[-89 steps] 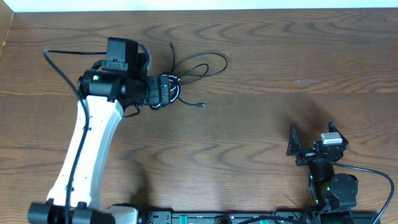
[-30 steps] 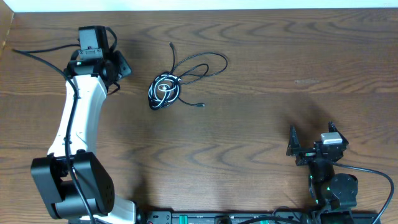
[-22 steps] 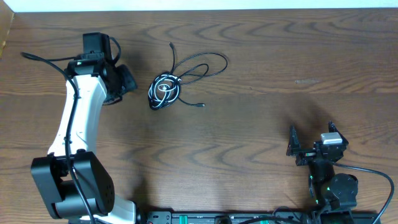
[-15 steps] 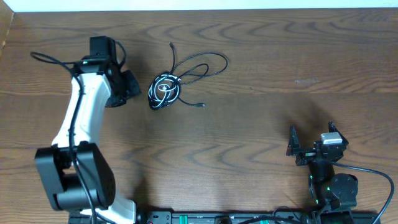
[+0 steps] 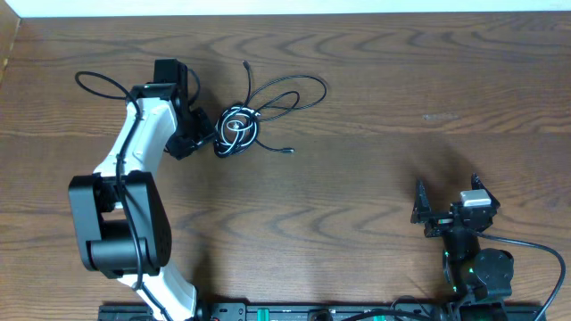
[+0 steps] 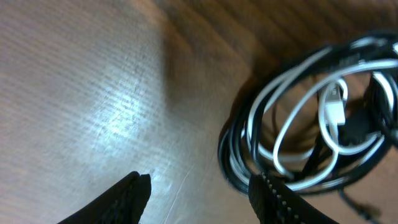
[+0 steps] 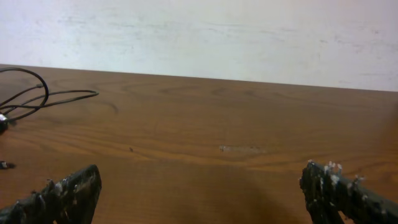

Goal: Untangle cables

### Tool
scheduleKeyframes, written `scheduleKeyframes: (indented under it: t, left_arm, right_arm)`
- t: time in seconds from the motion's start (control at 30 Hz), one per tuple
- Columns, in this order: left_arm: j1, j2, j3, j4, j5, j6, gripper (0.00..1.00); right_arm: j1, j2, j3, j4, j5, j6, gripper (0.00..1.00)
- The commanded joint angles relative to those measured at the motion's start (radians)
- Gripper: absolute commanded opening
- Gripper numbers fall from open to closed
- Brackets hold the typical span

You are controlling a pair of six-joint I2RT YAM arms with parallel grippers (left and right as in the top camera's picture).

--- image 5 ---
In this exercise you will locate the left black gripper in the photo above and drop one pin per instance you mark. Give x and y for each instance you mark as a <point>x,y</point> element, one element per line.
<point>180,148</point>

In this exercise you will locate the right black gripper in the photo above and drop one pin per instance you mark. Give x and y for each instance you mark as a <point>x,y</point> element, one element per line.
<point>440,221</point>

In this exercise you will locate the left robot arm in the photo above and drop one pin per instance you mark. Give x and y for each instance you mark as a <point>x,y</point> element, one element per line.
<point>121,226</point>

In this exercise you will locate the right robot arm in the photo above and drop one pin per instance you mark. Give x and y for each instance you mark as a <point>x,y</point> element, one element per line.
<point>480,278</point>

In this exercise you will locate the cardboard box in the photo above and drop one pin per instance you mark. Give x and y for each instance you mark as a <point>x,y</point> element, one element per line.
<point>9,25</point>

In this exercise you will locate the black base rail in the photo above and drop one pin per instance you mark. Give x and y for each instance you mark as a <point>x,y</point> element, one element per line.
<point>402,310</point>

